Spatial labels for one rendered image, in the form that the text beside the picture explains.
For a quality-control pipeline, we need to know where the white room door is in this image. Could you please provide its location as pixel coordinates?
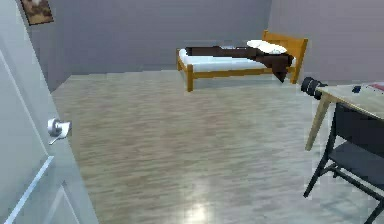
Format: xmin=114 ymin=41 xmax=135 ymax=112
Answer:
xmin=0 ymin=0 xmax=100 ymax=224

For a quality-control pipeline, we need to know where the red book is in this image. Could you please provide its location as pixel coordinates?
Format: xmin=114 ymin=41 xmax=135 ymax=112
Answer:
xmin=366 ymin=81 xmax=384 ymax=93

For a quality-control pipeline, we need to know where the wooden bed white mattress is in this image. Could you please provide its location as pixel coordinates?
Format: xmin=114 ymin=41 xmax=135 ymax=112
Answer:
xmin=175 ymin=29 xmax=309 ymax=93

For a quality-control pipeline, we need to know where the white pillow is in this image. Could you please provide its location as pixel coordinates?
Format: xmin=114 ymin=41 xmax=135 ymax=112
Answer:
xmin=246 ymin=39 xmax=288 ymax=56

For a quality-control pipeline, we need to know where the dark brown blanket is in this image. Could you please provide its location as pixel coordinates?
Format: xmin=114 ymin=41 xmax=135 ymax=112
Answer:
xmin=185 ymin=45 xmax=295 ymax=84

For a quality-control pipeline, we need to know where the brown framed wall picture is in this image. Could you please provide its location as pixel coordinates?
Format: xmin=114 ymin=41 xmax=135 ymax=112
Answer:
xmin=20 ymin=0 xmax=55 ymax=26

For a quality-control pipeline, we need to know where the light wooden table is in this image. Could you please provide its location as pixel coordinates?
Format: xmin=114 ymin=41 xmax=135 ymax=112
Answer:
xmin=305 ymin=81 xmax=384 ymax=152

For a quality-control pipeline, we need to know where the silver door handle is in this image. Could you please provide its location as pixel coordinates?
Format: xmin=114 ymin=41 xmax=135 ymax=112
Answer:
xmin=46 ymin=117 xmax=73 ymax=146

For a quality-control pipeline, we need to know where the black chair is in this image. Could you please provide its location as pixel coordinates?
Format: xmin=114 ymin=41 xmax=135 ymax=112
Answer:
xmin=302 ymin=102 xmax=384 ymax=224

